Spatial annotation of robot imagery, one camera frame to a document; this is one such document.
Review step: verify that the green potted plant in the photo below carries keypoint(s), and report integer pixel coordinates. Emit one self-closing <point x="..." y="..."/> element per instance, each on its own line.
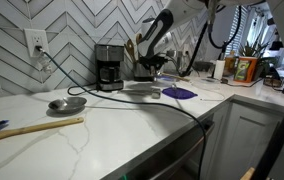
<point x="253" y="48"/>

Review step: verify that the light wooden block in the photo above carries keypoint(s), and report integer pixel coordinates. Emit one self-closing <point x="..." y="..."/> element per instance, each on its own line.
<point x="248" y="174"/>

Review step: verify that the yellow bottle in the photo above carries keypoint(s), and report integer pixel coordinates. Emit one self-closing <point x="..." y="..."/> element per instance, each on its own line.
<point x="230" y="63"/>

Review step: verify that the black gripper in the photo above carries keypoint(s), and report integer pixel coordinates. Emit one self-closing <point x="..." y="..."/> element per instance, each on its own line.
<point x="152" y="63"/>

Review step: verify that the white wall outlet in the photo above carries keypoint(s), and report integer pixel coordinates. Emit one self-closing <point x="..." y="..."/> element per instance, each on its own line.
<point x="36" y="41"/>

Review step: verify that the wooden spoon with round bowl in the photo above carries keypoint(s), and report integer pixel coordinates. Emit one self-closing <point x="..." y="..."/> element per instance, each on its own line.
<point x="138" y="38"/>

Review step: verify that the stainless dishwasher front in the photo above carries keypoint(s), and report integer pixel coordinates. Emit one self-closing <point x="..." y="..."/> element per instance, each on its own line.
<point x="168" y="156"/>

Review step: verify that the glass and steel electric kettle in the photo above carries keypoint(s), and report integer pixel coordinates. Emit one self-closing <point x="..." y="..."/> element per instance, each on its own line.
<point x="177" y="61"/>

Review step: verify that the steel utensil holder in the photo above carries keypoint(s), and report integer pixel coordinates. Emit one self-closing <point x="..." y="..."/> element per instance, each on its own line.
<point x="142" y="75"/>

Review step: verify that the orange Gatorade tub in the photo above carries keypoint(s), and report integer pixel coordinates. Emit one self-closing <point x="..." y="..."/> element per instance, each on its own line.
<point x="245" y="69"/>

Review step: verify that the window blinds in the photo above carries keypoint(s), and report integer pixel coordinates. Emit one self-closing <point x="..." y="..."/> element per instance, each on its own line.
<point x="238" y="30"/>

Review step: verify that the wooden flat spatula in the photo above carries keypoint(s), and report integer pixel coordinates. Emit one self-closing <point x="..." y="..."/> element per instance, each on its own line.
<point x="32" y="128"/>

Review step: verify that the white paper roll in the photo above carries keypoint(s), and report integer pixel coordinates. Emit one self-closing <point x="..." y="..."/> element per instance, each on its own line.
<point x="219" y="69"/>

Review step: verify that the grey cabinet door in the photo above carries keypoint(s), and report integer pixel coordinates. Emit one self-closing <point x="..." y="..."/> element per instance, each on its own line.
<point x="245" y="140"/>

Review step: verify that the black drip coffee maker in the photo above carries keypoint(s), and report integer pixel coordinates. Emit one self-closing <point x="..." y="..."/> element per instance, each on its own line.
<point x="109" y="66"/>

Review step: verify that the small round steel plate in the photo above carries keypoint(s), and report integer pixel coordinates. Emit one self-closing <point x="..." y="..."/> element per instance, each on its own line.
<point x="68" y="104"/>

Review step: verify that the wooden turner in holder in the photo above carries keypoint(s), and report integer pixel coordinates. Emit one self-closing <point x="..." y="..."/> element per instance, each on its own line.
<point x="130" y="50"/>

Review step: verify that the wooden spatula with slanted blade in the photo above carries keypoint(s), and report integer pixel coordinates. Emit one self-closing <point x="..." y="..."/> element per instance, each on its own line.
<point x="177" y="77"/>

